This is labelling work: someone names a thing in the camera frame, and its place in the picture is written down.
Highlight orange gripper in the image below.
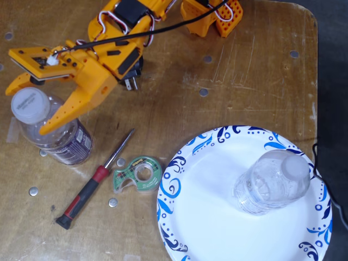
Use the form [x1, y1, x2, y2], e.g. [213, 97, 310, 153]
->
[4, 35, 145, 136]

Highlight clear bottle blue white label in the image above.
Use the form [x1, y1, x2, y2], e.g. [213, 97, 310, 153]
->
[233, 148, 312, 216]

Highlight blue floral paper plate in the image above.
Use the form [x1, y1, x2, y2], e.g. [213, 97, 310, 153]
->
[156, 125, 334, 261]

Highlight clear bottle purple label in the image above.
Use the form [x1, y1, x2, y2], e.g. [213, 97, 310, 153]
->
[10, 86, 95, 166]

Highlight black plug adapter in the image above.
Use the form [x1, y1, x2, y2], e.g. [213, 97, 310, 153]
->
[123, 55, 144, 92]

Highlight red black screwdriver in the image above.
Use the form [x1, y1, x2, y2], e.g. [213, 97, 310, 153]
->
[55, 128, 136, 231]

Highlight green tape dispenser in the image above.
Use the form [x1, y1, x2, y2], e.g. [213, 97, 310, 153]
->
[112, 155, 163, 195]

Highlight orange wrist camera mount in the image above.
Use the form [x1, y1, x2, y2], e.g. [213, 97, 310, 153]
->
[7, 46, 85, 85]

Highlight white red servo wire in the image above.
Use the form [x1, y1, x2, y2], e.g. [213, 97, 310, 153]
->
[96, 10, 129, 36]

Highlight black camera cable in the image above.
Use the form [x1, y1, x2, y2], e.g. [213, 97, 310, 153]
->
[53, 0, 231, 54]

